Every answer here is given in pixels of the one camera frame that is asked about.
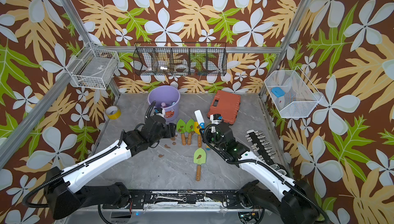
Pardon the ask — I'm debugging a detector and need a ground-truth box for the green trowel wooden handle left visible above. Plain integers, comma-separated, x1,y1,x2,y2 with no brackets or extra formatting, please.
176,119,186,146

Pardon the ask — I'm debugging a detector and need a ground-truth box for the blue item in basket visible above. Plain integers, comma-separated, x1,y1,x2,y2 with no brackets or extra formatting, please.
271,86,286,98

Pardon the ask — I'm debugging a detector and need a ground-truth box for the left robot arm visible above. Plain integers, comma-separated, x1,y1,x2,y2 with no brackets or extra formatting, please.
22,115,176,220

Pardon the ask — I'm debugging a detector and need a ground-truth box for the yellow trowel wooden handle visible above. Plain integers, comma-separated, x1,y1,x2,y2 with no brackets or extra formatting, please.
194,121,202,148

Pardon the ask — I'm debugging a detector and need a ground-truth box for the white wire basket right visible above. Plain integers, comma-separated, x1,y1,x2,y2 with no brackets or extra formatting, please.
264,68,323,119

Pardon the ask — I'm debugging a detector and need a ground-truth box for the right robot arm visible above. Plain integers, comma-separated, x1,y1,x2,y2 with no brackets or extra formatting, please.
200,123,331,224

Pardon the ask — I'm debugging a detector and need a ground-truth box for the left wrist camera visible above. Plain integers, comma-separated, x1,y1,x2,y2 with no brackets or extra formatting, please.
153,107,166,118

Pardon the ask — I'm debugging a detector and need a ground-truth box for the purple plastic bucket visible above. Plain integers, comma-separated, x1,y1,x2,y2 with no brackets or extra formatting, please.
148,85,181,122

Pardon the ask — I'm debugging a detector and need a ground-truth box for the yellow tape roll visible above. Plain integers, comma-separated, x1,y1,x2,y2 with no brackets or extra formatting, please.
105,106,121,120

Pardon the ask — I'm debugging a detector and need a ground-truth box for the lime trowel wooden handle right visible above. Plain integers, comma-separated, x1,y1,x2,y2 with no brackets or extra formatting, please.
194,148,206,181

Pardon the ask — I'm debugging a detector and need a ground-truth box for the green trowel wooden handle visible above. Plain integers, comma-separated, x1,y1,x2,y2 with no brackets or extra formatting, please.
185,119,195,146
176,119,186,146

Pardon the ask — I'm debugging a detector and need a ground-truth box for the white brush blue handle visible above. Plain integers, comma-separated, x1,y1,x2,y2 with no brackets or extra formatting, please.
195,110,205,129

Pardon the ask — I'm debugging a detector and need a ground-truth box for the white wire basket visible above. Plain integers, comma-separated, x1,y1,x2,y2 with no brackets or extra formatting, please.
264,68,323,119
66,43,120,90

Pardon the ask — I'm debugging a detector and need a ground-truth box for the black wire basket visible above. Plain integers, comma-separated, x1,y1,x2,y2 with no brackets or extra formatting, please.
131,42,228,76

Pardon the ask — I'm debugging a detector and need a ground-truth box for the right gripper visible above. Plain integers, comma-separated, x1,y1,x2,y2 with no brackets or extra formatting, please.
198,128,227,153

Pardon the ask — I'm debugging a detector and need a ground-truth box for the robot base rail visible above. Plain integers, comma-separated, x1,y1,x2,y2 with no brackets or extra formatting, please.
103,189,263,211

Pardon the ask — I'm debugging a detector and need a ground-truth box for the green trowel wooden handle right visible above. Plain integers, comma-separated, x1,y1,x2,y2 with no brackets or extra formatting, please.
185,119,195,146

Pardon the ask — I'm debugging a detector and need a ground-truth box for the white wire basket left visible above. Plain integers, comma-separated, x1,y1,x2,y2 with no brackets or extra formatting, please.
66,43,120,90

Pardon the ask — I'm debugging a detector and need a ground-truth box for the red plastic tool case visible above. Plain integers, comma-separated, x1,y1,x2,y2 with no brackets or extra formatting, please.
207,90,241,125

